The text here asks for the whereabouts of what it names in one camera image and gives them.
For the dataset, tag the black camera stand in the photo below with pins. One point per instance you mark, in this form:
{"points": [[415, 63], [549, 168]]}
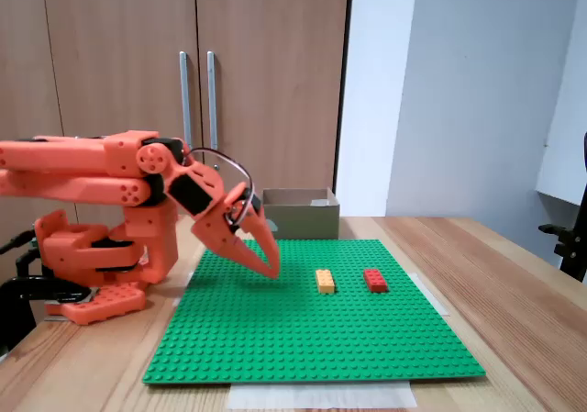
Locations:
{"points": [[573, 251]]}

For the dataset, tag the black table clamp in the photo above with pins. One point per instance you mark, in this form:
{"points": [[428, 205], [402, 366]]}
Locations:
{"points": [[27, 288]]}

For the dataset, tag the yellow lego block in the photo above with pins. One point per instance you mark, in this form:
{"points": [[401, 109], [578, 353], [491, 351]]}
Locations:
{"points": [[325, 281]]}

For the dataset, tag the brown wooden cabinet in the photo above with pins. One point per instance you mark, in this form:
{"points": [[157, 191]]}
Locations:
{"points": [[114, 63]]}

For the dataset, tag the red lego block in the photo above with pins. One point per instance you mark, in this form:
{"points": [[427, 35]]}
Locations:
{"points": [[376, 280]]}

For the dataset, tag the wide masking tape strip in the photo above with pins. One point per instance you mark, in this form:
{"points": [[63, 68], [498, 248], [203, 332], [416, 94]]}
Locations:
{"points": [[321, 396]]}

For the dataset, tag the open cardboard box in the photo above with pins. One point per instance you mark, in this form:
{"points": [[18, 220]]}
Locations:
{"points": [[312, 224]]}

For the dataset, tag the green lego baseplate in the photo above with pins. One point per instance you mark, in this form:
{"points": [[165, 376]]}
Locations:
{"points": [[298, 329]]}

